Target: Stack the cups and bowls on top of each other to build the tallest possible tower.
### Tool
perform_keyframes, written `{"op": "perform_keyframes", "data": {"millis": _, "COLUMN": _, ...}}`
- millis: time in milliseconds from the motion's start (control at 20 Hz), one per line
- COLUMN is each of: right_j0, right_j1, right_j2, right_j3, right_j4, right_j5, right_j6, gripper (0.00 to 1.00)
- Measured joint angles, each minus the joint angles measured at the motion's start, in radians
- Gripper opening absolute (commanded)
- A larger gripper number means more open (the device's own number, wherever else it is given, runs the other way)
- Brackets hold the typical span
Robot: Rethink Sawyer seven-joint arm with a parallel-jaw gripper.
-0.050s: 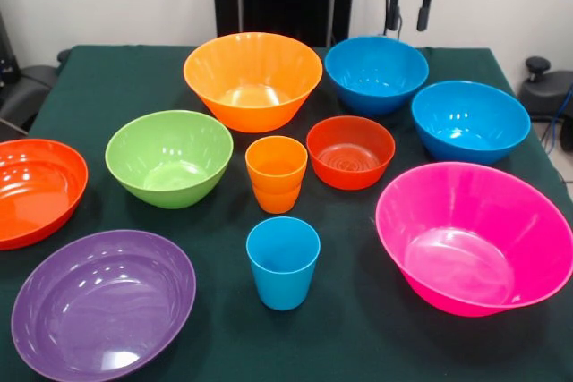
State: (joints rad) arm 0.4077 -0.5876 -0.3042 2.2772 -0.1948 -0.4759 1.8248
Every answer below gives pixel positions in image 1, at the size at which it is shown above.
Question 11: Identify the blue cone-shaped bowl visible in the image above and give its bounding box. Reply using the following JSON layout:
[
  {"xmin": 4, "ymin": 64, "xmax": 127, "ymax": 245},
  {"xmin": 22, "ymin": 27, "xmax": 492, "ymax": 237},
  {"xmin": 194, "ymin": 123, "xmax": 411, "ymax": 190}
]
[{"xmin": 324, "ymin": 36, "xmax": 430, "ymax": 117}]

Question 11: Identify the large orange bowl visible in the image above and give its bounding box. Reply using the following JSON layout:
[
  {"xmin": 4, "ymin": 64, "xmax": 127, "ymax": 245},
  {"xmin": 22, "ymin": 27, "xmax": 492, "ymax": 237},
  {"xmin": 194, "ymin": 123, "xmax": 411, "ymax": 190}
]
[{"xmin": 183, "ymin": 31, "xmax": 323, "ymax": 133}]

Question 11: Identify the blue round bowl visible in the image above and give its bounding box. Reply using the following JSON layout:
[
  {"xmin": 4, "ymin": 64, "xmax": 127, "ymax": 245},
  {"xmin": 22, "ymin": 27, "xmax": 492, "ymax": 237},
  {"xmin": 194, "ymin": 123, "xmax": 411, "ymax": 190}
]
[{"xmin": 410, "ymin": 81, "xmax": 532, "ymax": 166}]

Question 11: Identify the small red bowl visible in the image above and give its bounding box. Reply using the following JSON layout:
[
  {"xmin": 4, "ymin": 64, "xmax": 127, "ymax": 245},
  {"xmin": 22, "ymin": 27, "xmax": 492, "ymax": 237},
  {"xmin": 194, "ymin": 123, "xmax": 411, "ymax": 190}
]
[{"xmin": 306, "ymin": 115, "xmax": 397, "ymax": 191}]

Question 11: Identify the orange cup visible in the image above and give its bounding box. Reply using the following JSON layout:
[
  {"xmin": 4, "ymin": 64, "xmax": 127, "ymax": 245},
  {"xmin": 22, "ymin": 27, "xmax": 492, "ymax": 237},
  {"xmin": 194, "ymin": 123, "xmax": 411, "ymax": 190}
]
[
  {"xmin": 244, "ymin": 135, "xmax": 309, "ymax": 194},
  {"xmin": 252, "ymin": 182, "xmax": 303, "ymax": 215}
]

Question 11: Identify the pink bowl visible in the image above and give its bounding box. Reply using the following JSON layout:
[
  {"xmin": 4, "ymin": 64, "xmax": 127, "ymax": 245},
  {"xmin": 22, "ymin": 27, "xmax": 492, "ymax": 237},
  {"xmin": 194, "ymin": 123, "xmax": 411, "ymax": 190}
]
[{"xmin": 374, "ymin": 161, "xmax": 573, "ymax": 318}]

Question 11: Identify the green bowl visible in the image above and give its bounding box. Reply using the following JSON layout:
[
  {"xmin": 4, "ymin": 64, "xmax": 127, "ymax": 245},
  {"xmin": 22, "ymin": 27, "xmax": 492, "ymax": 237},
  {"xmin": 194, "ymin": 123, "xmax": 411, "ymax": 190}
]
[{"xmin": 105, "ymin": 109, "xmax": 235, "ymax": 210}]

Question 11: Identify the blue cup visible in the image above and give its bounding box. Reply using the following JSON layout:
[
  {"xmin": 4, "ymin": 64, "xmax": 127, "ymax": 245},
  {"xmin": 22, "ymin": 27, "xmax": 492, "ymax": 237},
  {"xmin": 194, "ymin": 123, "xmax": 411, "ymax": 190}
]
[{"xmin": 245, "ymin": 216, "xmax": 321, "ymax": 311}]

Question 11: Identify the dark green table cloth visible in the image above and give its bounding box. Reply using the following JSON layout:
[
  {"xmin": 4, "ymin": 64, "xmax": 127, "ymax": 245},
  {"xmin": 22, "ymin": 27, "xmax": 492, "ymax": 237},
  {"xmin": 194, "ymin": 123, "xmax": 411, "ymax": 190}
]
[{"xmin": 0, "ymin": 45, "xmax": 573, "ymax": 382}]

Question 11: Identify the black equipment box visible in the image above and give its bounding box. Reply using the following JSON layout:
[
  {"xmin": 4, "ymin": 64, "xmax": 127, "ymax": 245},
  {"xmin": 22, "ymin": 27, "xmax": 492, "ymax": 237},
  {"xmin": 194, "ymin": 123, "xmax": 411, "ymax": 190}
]
[{"xmin": 0, "ymin": 13, "xmax": 20, "ymax": 86}]

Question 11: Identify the large red-orange bowl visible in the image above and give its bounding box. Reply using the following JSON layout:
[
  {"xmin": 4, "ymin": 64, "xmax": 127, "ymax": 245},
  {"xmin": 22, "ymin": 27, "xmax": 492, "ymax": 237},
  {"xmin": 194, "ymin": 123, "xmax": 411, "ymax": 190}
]
[{"xmin": 0, "ymin": 138, "xmax": 90, "ymax": 251}]

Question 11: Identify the purple bowl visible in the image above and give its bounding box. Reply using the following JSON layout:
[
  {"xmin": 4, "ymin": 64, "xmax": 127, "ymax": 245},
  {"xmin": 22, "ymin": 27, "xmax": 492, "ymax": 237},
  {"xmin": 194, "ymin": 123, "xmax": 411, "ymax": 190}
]
[{"xmin": 11, "ymin": 229, "xmax": 197, "ymax": 382}]

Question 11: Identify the wall cable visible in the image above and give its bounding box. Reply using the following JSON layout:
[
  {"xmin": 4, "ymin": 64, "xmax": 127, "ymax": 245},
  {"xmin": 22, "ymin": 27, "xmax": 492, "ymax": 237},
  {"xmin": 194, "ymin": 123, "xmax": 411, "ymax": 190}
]
[{"xmin": 380, "ymin": 0, "xmax": 406, "ymax": 39}]

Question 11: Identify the black pedestal foot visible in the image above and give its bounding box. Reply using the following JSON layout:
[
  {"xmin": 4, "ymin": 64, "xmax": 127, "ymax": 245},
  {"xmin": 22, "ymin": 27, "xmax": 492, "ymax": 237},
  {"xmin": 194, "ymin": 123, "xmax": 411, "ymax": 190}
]
[
  {"xmin": 517, "ymin": 56, "xmax": 573, "ymax": 123},
  {"xmin": 0, "ymin": 64, "xmax": 60, "ymax": 132}
]

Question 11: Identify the blue cable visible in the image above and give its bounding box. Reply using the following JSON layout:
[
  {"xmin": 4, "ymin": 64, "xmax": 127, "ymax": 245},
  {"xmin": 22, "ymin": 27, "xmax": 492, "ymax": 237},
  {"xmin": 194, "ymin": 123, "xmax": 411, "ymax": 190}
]
[{"xmin": 543, "ymin": 85, "xmax": 573, "ymax": 153}]

